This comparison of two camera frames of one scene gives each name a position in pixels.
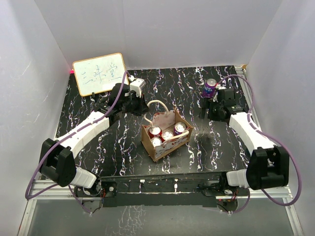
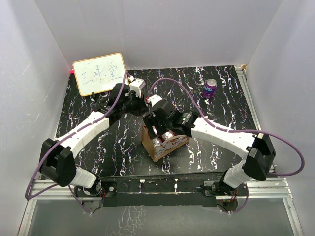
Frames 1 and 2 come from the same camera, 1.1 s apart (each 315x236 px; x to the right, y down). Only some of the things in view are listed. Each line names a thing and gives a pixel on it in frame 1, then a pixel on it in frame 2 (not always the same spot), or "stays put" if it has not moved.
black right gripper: [208, 103] → [151, 120]
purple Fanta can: [209, 90] stays put
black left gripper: [142, 107] stays put
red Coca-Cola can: [167, 133] stays put
